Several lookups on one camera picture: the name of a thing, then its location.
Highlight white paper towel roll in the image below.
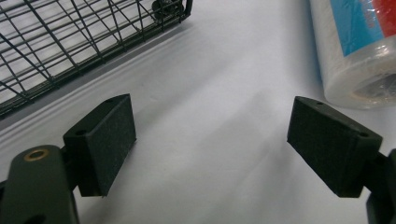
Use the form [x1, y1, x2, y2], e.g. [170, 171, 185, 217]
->
[308, 0, 396, 110]

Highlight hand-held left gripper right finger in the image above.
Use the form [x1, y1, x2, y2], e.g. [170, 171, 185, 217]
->
[287, 95, 396, 224]

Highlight small black object in basket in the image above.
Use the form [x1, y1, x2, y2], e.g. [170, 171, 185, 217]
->
[151, 0, 185, 21]

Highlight black wire basket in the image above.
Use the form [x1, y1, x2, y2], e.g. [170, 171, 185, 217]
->
[0, 0, 194, 119]

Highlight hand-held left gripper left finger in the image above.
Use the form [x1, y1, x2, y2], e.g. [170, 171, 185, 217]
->
[0, 93, 137, 224]

